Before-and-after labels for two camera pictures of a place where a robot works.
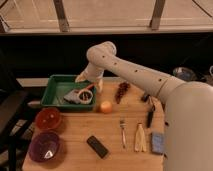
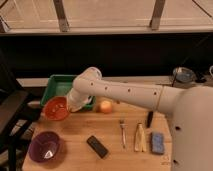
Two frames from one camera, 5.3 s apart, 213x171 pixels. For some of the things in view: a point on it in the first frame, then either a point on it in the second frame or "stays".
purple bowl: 44,146 stays
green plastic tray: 56,88 stays
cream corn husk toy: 140,143 stays
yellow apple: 106,107 stays
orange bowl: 49,118 -> 55,108
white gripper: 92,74 -> 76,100
